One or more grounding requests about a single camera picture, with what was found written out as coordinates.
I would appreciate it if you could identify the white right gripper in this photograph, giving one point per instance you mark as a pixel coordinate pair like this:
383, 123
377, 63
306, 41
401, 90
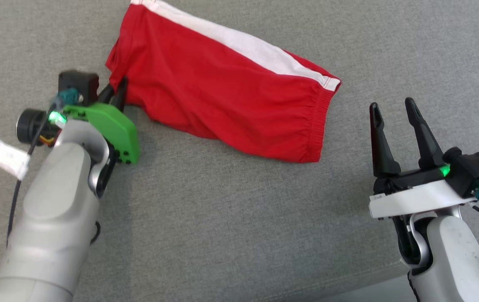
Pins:
415, 199

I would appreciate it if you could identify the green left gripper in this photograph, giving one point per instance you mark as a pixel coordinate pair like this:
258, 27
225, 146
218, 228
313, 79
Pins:
113, 126

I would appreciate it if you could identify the red shorts with white stripe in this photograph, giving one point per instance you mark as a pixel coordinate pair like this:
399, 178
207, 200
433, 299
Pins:
222, 84

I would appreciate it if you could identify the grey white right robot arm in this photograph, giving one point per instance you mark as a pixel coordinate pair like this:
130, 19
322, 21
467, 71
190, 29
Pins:
453, 260

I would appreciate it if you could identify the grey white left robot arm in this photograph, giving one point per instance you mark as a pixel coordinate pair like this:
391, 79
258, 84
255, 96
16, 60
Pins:
54, 209

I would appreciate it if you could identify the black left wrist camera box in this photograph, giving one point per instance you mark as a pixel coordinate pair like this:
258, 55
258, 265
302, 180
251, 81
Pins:
84, 84

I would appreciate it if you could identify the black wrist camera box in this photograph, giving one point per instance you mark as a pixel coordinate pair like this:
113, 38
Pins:
474, 170
84, 84

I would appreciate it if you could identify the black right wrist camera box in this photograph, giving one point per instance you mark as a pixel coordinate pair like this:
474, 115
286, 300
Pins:
474, 170

